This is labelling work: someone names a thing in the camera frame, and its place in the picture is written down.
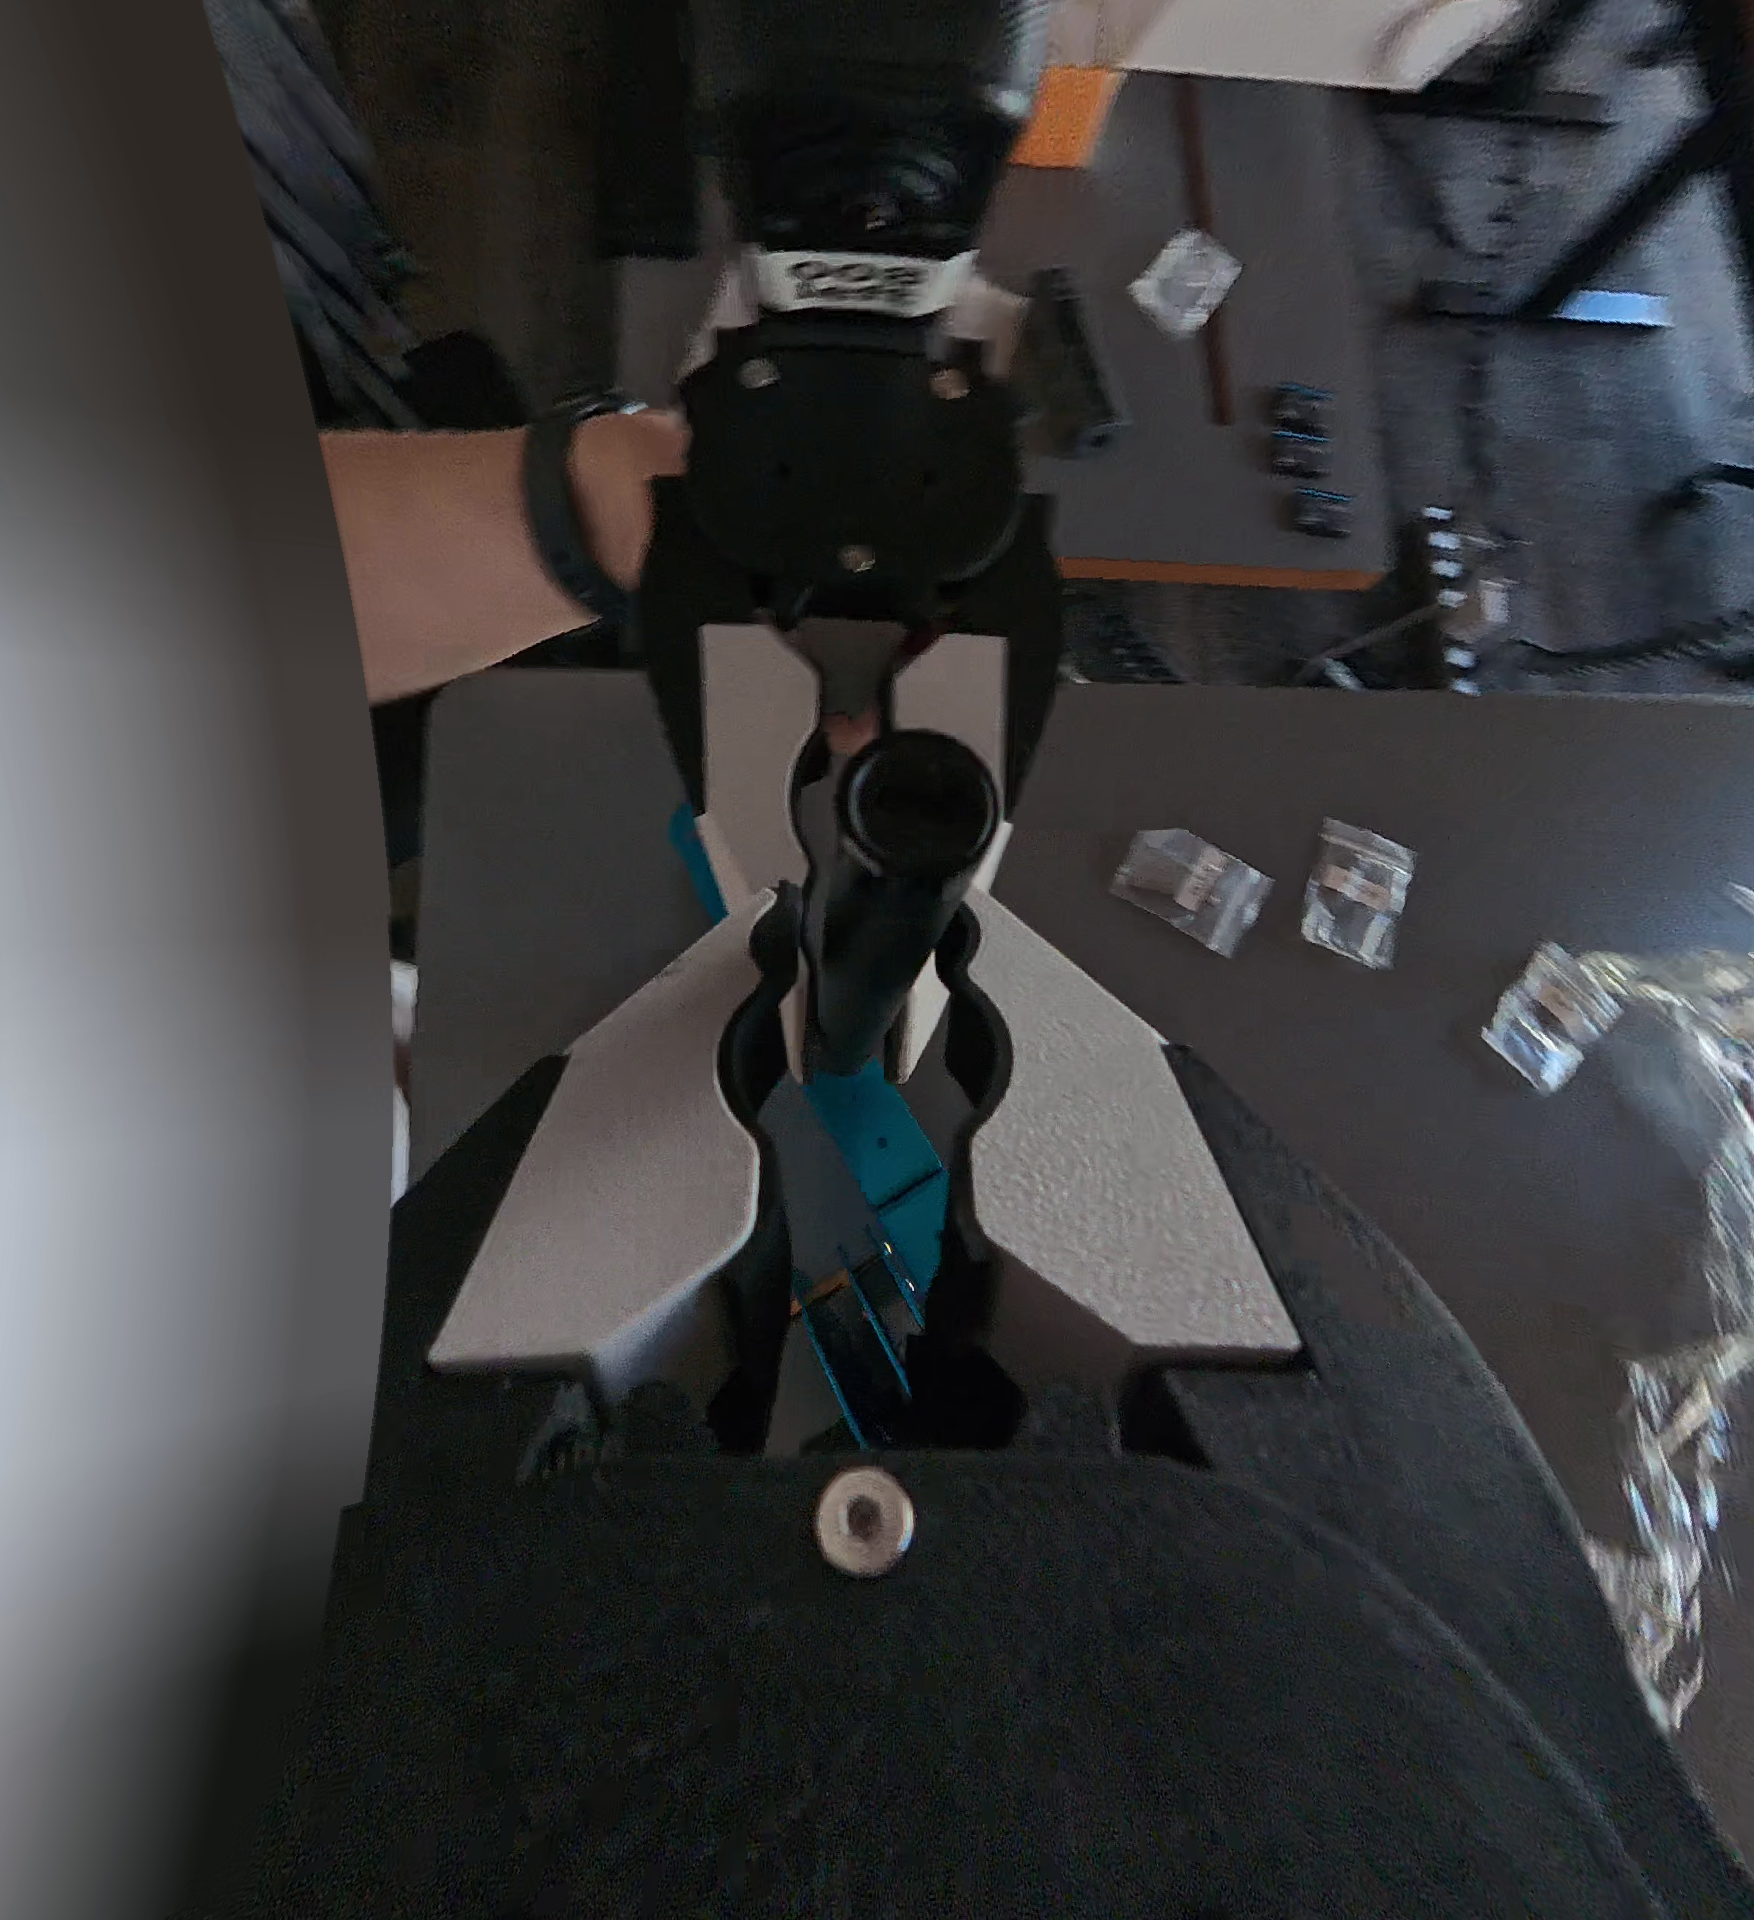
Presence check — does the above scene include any dark grey desk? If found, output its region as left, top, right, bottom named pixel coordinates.
left=410, top=668, right=1754, bottom=1727

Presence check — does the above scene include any person's left hand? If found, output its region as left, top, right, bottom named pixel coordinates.
left=590, top=403, right=692, bottom=606

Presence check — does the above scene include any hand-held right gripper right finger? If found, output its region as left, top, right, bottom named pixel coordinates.
left=912, top=888, right=1310, bottom=1450

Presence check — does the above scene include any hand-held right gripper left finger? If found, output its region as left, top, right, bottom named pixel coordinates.
left=425, top=887, right=807, bottom=1450

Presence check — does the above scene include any white and orange box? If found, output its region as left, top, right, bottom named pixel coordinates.
left=1008, top=0, right=1498, bottom=169

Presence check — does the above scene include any grey table with orange edge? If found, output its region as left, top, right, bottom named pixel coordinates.
left=605, top=67, right=1398, bottom=598

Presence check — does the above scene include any black wristband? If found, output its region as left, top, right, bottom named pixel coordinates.
left=521, top=396, right=657, bottom=628

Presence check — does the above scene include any black rectangular device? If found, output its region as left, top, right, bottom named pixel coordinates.
left=1028, top=271, right=1126, bottom=454

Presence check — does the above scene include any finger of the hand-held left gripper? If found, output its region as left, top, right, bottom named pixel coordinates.
left=692, top=628, right=831, bottom=916
left=892, top=628, right=1022, bottom=904

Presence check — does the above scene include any person's left forearm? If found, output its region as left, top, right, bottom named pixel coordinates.
left=322, top=424, right=598, bottom=709

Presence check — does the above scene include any crumpled clear plastic wrap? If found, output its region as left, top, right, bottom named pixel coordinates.
left=1584, top=887, right=1754, bottom=1727

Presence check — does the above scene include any small clear plastic bag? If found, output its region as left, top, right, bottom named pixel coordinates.
left=1304, top=821, right=1420, bottom=971
left=1110, top=823, right=1277, bottom=965
left=1131, top=228, right=1246, bottom=335
left=1480, top=941, right=1632, bottom=1095

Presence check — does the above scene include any striped dark cloth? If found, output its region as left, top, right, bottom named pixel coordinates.
left=205, top=0, right=416, bottom=434

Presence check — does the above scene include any power strip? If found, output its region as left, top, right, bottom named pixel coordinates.
left=1407, top=506, right=1514, bottom=692

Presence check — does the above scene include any black screwdriver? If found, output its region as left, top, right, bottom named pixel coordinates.
left=807, top=728, right=1000, bottom=1086

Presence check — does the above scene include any blue hobby robot arm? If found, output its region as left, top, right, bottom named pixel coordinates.
left=661, top=799, right=952, bottom=1450

